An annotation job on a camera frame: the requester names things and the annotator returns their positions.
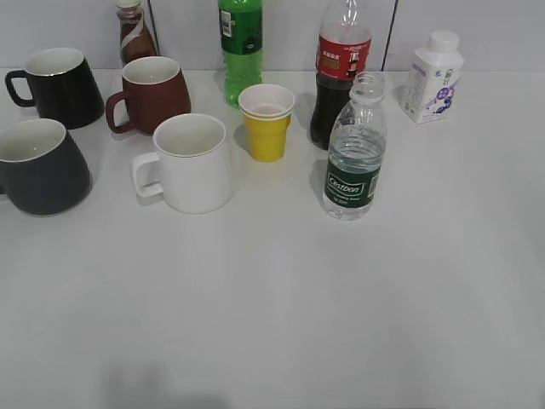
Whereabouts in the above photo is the white ceramic mug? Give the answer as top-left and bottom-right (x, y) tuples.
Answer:
(130, 113), (235, 215)

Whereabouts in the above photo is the cola bottle red label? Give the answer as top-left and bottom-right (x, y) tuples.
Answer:
(310, 0), (372, 150)

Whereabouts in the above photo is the white yogurt drink carton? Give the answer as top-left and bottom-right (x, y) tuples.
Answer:
(400, 31), (464, 124)

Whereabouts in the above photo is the brown chocolate drink bottle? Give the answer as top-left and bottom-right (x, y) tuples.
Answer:
(116, 0), (159, 66)

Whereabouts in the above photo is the green soda bottle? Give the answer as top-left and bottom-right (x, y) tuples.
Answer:
(218, 0), (263, 107)

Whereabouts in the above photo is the black ceramic mug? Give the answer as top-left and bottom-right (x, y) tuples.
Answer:
(4, 48), (105, 130)

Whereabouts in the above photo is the clear water bottle green label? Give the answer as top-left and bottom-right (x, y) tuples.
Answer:
(322, 72), (387, 221)

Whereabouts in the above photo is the dark grey ceramic mug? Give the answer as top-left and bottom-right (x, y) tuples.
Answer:
(1, 118), (92, 216)

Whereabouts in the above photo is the maroon ceramic mug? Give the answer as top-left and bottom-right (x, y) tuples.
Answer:
(106, 56), (192, 135)

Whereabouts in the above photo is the yellow paper cup stack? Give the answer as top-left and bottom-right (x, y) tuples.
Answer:
(238, 84), (295, 163)

